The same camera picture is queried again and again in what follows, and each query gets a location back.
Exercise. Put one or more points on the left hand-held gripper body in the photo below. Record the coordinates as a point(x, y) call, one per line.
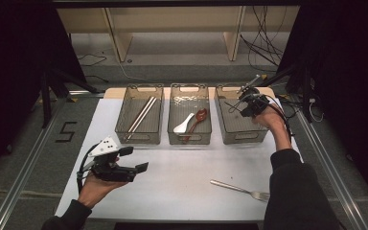
point(111, 172)

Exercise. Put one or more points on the black curtain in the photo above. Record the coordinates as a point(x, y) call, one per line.
point(348, 80)
point(12, 80)

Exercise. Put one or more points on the person's left hand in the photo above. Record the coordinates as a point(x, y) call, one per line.
point(92, 191)

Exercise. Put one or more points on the aluminium floor rail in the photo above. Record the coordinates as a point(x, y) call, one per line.
point(332, 169)
point(22, 179)

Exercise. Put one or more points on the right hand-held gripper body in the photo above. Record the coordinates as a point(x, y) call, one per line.
point(255, 100)

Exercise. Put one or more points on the transparent grey plastic bin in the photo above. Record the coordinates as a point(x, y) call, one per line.
point(140, 121)
point(189, 99)
point(233, 124)

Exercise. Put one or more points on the silver metal fork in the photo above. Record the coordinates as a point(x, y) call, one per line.
point(230, 186)

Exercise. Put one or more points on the black metal stand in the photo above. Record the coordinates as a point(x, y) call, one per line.
point(306, 92)
point(46, 99)

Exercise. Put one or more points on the person's right hand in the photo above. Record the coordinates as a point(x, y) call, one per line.
point(271, 119)

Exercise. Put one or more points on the light wooden table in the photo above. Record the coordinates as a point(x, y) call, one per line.
point(115, 93)

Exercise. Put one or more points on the reddish brown wooden spoon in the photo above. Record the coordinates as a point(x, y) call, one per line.
point(201, 115)

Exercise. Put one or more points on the white table cover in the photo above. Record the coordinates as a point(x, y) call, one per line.
point(179, 198)

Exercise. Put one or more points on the white plastic spoon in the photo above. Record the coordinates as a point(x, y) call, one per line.
point(181, 128)

